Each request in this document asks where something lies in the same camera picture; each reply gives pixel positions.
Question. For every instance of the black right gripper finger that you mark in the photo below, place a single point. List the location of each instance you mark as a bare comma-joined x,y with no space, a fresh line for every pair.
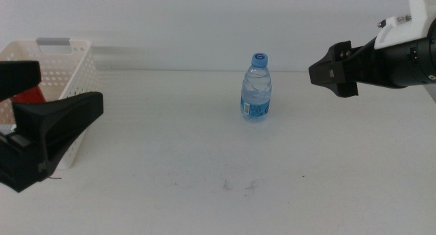
335,63
344,86

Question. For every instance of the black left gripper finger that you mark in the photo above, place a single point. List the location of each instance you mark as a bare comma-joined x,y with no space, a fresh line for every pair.
18,78
58,122

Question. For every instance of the red cola can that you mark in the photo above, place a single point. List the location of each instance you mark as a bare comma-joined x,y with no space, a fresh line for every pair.
30,96

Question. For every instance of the clear water bottle blue cap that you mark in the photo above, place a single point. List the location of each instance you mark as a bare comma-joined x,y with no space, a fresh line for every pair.
256,92

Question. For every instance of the small black thread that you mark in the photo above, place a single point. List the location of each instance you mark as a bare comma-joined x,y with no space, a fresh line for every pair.
54,177

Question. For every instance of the white perforated plastic basket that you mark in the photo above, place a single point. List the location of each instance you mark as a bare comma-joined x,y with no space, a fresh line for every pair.
76,68

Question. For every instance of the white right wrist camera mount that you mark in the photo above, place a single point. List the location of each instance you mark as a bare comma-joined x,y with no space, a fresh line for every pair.
413,27

